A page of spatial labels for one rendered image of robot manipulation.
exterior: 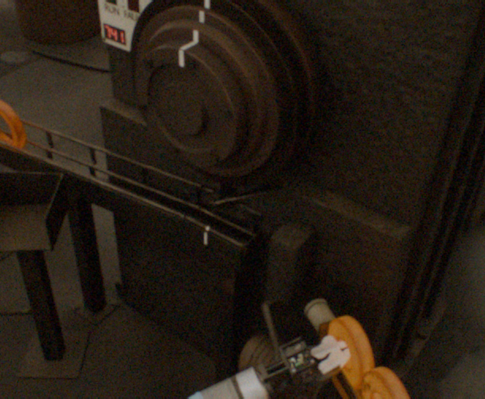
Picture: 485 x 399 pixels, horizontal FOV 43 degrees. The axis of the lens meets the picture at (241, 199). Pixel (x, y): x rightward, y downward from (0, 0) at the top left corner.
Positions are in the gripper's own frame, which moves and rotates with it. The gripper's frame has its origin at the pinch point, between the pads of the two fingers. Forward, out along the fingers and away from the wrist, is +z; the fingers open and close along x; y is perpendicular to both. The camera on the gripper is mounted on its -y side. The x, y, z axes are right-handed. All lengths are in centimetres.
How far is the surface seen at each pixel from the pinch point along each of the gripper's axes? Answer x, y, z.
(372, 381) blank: -11.2, 4.2, 0.0
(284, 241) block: 28.0, 9.3, -1.5
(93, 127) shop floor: 220, -60, -49
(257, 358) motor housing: 17.2, -14.3, -18.9
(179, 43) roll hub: 46, 59, -6
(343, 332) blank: 1.5, 4.7, 0.2
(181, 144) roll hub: 44, 36, -14
